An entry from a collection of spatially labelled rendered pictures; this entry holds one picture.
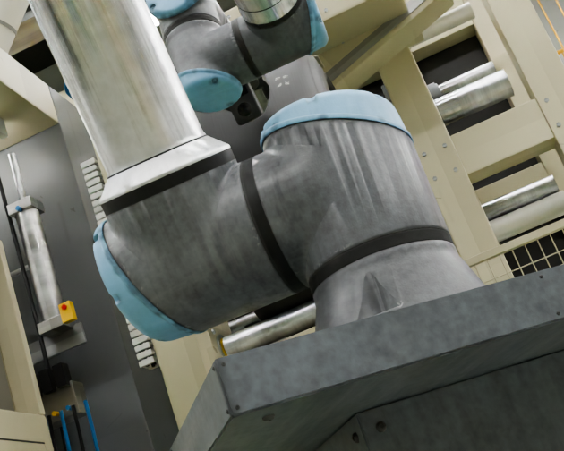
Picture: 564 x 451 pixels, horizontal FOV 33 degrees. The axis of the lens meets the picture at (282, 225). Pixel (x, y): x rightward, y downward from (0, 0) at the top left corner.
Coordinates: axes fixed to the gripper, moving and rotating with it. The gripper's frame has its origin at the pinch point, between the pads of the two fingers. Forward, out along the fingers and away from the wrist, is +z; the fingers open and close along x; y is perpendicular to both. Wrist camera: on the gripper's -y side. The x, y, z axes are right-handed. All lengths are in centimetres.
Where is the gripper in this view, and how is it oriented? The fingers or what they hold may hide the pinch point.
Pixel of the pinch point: (259, 114)
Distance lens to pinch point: 172.8
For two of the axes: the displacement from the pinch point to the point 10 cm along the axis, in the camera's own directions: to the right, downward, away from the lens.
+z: 3.2, 3.6, 8.8
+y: -2.9, -8.4, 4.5
